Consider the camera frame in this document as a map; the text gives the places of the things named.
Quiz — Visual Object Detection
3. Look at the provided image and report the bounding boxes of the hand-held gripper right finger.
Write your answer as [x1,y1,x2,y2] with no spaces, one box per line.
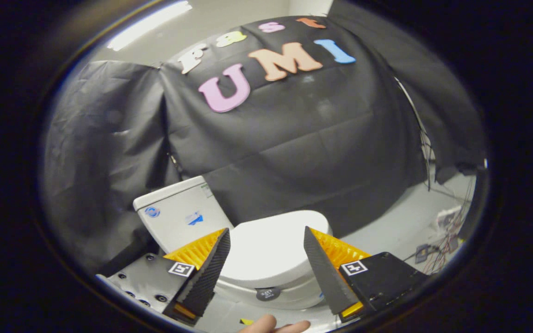
[304,226,430,324]

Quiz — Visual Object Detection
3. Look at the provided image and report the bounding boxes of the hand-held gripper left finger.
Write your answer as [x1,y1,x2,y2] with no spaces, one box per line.
[95,228,231,327]

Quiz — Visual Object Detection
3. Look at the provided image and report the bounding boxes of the white toilet lid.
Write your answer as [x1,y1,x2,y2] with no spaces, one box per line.
[220,210,333,302]

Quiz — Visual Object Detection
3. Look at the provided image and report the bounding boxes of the white toilet with tank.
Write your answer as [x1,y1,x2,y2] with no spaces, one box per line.
[132,176,329,311]

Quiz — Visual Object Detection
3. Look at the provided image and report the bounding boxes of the white power strip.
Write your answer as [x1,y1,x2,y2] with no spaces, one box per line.
[437,207,462,228]

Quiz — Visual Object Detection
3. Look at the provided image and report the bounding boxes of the black backdrop cloth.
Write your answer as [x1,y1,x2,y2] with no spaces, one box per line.
[42,14,487,278]

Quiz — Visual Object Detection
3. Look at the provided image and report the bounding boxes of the thin black stand rod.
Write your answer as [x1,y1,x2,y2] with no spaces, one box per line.
[394,76,434,191]

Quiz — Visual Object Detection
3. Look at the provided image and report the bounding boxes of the tangle of floor cables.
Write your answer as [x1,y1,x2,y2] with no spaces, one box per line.
[403,185,477,276]

